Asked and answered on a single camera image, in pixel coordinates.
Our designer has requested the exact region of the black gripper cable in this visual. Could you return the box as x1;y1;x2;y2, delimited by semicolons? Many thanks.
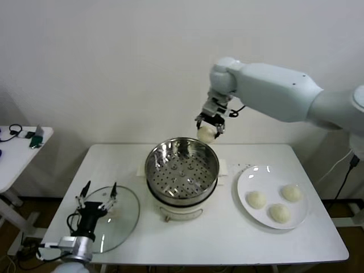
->
67;212;82;237
227;104;247;118

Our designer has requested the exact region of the round glass pot lid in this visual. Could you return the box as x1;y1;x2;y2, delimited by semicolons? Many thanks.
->
69;185;141;254

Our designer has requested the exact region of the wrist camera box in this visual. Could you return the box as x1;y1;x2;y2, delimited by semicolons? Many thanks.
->
202;97;231;118
38;235;78;261

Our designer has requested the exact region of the white steamed baozi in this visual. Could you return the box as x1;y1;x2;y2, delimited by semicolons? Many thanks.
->
280;184;302;202
245;190;267;210
268;203;292;224
197;126;218;143

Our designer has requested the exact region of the white electric cooking pot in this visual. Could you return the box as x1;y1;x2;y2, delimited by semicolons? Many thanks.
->
137;159;229;222

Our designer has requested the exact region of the white wall cable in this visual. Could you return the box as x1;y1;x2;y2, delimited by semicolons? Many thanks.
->
317;149;355;185

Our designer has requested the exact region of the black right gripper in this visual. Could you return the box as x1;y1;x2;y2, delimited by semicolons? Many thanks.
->
195;112;226;140

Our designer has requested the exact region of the black looped cable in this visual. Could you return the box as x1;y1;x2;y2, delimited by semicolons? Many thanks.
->
0;124;24;142

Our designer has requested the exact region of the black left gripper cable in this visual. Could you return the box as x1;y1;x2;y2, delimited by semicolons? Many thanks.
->
67;212;82;237

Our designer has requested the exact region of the green and grey gadget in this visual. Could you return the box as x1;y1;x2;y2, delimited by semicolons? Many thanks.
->
30;125;46;150

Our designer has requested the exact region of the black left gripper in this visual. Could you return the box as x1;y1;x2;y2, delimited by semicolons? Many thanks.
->
75;180;118;237

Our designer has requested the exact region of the white side table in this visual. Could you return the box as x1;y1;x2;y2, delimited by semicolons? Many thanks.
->
0;126;55;257

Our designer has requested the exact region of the white round plate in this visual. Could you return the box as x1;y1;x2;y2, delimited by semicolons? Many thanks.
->
237;165;309;230

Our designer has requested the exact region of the perforated steel steamer basket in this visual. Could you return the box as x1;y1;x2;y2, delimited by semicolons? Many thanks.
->
145;138;221;206

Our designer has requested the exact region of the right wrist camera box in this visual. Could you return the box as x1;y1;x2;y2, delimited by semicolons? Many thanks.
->
202;97;231;118

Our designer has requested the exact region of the black power adapter cable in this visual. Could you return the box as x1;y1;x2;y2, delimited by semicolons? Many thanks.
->
335;155;361;201

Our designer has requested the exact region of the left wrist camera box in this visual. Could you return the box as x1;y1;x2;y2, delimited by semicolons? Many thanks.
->
38;235;78;261

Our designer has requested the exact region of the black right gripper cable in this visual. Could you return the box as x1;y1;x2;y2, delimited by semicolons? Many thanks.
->
227;104;247;118

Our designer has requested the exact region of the black left camera cable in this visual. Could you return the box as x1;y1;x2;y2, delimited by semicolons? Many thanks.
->
35;244;72;262

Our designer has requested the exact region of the dark furniture base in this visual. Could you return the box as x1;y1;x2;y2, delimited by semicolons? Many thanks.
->
322;198;364;228

